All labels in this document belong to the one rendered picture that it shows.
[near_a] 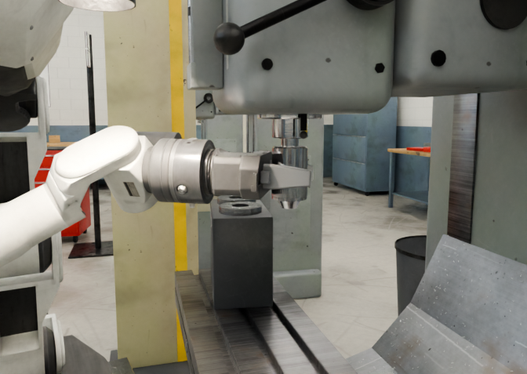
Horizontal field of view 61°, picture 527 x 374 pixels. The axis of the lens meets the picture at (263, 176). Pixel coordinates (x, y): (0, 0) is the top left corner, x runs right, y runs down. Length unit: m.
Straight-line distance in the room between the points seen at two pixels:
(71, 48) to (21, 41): 8.89
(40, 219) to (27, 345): 0.72
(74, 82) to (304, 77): 9.22
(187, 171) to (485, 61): 0.38
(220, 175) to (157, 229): 1.79
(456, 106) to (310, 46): 0.45
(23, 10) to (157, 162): 0.34
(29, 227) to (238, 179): 0.27
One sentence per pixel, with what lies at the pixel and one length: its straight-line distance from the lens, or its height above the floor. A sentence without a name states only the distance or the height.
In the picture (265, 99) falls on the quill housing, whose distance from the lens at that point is 0.48.
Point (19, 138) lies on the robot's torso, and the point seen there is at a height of 1.26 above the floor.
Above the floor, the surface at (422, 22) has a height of 1.41.
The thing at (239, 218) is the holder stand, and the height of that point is 1.11.
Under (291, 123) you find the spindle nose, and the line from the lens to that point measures 0.57.
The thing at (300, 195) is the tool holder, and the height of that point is 1.21.
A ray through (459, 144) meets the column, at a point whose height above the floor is 1.26.
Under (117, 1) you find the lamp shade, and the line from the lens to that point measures 0.53.
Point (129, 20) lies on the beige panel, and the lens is 2.33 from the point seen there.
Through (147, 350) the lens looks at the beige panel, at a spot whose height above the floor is 0.12.
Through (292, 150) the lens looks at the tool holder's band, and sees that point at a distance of 0.57.
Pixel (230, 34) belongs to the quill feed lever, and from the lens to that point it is 0.44.
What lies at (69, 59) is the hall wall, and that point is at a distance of 9.71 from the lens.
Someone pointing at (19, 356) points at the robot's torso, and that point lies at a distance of 1.32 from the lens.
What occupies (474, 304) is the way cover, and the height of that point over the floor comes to 1.01.
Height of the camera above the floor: 1.30
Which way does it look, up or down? 7 degrees down
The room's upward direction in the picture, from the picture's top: straight up
